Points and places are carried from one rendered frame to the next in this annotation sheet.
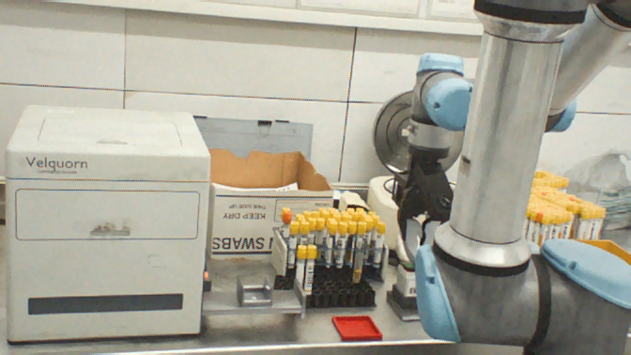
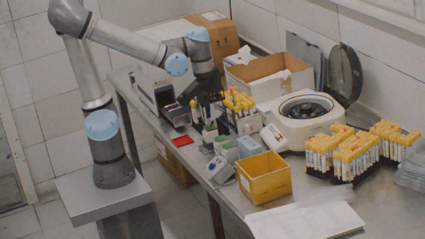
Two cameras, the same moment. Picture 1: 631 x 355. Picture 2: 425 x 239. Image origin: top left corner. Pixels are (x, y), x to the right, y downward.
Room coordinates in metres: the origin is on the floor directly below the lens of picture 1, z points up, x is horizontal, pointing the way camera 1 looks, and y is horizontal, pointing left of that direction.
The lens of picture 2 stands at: (1.12, -2.36, 2.01)
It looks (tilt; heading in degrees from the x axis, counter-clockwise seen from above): 25 degrees down; 86
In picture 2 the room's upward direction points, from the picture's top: 9 degrees counter-clockwise
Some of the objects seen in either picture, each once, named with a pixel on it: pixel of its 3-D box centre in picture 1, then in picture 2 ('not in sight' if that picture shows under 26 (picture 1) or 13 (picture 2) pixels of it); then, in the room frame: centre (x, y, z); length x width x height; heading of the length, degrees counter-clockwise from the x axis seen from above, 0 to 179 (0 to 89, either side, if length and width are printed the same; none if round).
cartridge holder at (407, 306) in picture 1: (408, 299); (212, 143); (1.24, -0.20, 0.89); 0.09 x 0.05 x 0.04; 15
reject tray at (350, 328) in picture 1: (356, 327); (182, 141); (1.14, -0.10, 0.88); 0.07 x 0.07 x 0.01; 16
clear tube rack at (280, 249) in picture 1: (329, 254); (238, 115); (1.36, -0.05, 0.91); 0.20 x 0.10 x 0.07; 106
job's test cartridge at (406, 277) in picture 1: (411, 285); (210, 137); (1.24, -0.20, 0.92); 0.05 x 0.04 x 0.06; 15
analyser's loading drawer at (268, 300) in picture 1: (240, 296); (172, 110); (1.12, 0.10, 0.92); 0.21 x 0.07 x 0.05; 106
